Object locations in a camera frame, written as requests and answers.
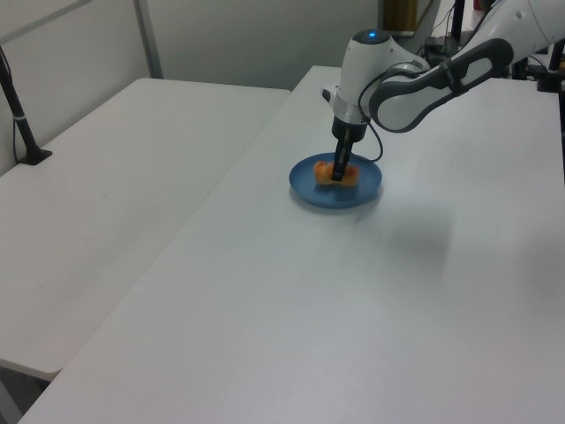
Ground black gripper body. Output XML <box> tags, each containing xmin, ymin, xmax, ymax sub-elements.
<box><xmin>330</xmin><ymin>113</ymin><xmax>368</xmax><ymax>143</ymax></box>

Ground orange toy bread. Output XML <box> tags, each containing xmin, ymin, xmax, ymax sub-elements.
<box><xmin>312</xmin><ymin>161</ymin><xmax>358</xmax><ymax>189</ymax></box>

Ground blue round plate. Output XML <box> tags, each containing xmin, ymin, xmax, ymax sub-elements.
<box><xmin>289</xmin><ymin>152</ymin><xmax>384</xmax><ymax>209</ymax></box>

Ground black equipment box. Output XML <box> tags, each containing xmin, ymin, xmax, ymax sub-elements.
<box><xmin>424</xmin><ymin>37</ymin><xmax>452</xmax><ymax>57</ymax></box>

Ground yellow wooden cabinet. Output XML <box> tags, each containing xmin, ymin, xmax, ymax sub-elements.
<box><xmin>382</xmin><ymin>0</ymin><xmax>433</xmax><ymax>35</ymax></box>

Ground black vertical stand pole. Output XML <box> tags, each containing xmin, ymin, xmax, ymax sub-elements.
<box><xmin>452</xmin><ymin>0</ymin><xmax>466</xmax><ymax>45</ymax></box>

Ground grey table leg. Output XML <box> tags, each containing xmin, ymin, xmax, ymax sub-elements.
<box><xmin>0</xmin><ymin>375</ymin><xmax>23</xmax><ymax>424</ymax></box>

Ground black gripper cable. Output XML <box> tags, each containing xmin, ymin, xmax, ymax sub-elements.
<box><xmin>358</xmin><ymin>70</ymin><xmax>384</xmax><ymax>163</ymax></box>

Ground black clamped camera pole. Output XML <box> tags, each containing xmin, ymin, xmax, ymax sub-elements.
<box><xmin>536</xmin><ymin>38</ymin><xmax>565</xmax><ymax>94</ymax></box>

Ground grey partition post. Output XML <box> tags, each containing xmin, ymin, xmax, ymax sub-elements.
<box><xmin>134</xmin><ymin>0</ymin><xmax>164</xmax><ymax>80</ymax></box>

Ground black camera stand with base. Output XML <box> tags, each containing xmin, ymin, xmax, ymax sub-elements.
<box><xmin>0</xmin><ymin>43</ymin><xmax>53</xmax><ymax>167</ymax></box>

